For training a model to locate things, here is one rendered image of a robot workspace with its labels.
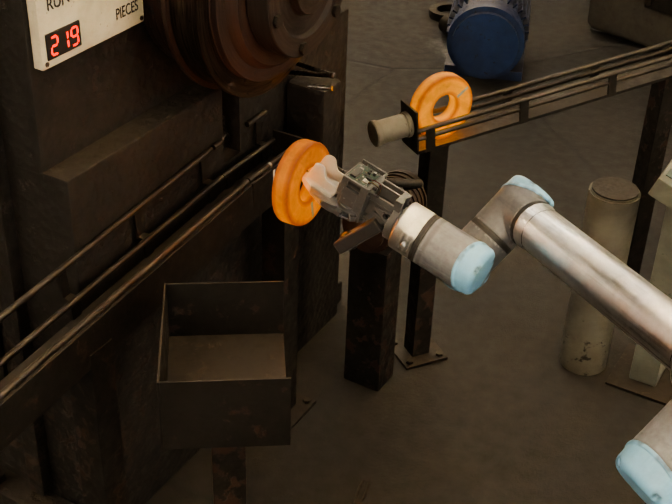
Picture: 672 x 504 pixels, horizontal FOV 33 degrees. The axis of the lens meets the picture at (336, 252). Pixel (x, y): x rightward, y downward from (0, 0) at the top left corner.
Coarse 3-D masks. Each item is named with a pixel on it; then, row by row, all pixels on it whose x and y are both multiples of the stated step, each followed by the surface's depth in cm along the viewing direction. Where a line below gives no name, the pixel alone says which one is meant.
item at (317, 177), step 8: (312, 168) 198; (320, 168) 197; (304, 176) 200; (312, 176) 199; (320, 176) 198; (304, 184) 200; (312, 184) 199; (320, 184) 199; (328, 184) 198; (328, 192) 199; (336, 192) 198
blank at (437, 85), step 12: (444, 72) 255; (420, 84) 254; (432, 84) 252; (444, 84) 254; (456, 84) 256; (468, 84) 258; (420, 96) 253; (432, 96) 254; (456, 96) 257; (468, 96) 259; (420, 108) 254; (432, 108) 255; (456, 108) 259; (468, 108) 261; (420, 120) 255; (432, 120) 257; (444, 120) 260
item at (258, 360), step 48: (192, 288) 195; (240, 288) 196; (192, 336) 200; (240, 336) 201; (192, 384) 173; (240, 384) 174; (288, 384) 175; (192, 432) 178; (240, 432) 179; (288, 432) 180; (240, 480) 202
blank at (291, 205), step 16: (304, 144) 199; (320, 144) 202; (288, 160) 197; (304, 160) 199; (320, 160) 204; (288, 176) 196; (272, 192) 198; (288, 192) 197; (304, 192) 206; (288, 208) 198; (304, 208) 203; (304, 224) 205
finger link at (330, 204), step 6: (312, 186) 199; (312, 192) 199; (318, 192) 198; (318, 198) 198; (324, 198) 198; (330, 198) 198; (324, 204) 197; (330, 204) 196; (336, 204) 197; (330, 210) 197; (336, 210) 197
